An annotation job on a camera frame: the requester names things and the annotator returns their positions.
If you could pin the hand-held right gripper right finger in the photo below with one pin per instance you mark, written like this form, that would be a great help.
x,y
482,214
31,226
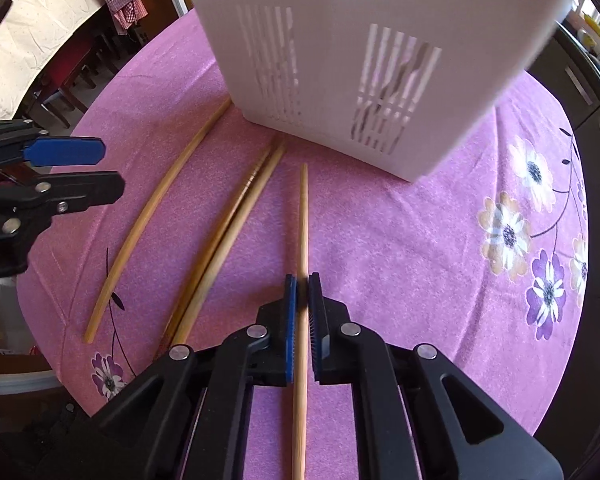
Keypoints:
x,y
316,330

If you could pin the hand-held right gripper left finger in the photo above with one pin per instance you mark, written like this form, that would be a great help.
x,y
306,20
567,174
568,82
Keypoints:
x,y
290,330

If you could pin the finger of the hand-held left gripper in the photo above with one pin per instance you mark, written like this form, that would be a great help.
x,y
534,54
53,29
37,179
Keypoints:
x,y
85,189
65,151

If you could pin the light wooden chopstick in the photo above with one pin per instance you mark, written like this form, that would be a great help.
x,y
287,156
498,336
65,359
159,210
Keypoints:
x,y
173,177
303,220
238,220
225,220

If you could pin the white plastic utensil holder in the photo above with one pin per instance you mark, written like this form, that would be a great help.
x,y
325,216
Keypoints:
x,y
330,60

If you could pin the dark wooden chair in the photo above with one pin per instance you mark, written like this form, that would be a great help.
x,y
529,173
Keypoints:
x,y
62,77

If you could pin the white hanging sheet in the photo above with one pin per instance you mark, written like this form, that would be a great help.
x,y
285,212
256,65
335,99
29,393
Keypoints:
x,y
35,45

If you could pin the purple floral tablecloth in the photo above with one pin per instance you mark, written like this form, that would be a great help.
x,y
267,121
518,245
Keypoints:
x,y
405,260

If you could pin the white round bin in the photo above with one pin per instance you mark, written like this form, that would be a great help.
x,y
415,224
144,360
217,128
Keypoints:
x,y
20,382

